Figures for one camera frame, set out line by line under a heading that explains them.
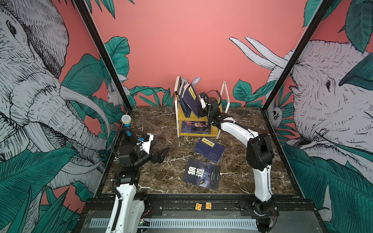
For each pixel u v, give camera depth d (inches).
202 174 33.2
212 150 37.6
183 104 31.4
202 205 29.4
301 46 32.8
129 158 21.7
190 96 32.9
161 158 26.2
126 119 32.2
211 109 28.2
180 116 34.4
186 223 29.2
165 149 27.1
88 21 28.8
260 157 21.3
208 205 29.3
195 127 38.9
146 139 25.4
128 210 18.6
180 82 31.0
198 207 28.9
